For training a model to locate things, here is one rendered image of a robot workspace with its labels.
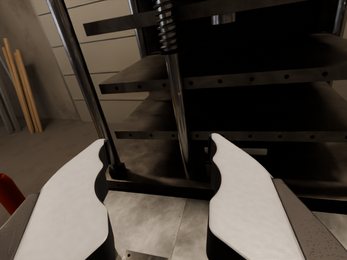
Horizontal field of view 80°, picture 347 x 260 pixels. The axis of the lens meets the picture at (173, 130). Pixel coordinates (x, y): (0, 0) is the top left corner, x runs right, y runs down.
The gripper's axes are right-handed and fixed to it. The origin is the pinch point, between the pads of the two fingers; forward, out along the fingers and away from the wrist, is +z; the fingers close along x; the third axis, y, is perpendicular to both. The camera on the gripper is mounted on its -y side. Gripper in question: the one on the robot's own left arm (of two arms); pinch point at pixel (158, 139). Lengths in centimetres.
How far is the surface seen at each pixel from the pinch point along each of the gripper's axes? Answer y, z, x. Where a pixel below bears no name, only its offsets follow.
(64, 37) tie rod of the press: 0, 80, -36
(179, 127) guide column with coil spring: 36, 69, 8
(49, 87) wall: 108, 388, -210
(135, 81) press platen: 18, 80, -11
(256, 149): 45, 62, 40
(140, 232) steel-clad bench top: 68, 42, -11
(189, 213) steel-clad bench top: 65, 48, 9
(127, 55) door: 40, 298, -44
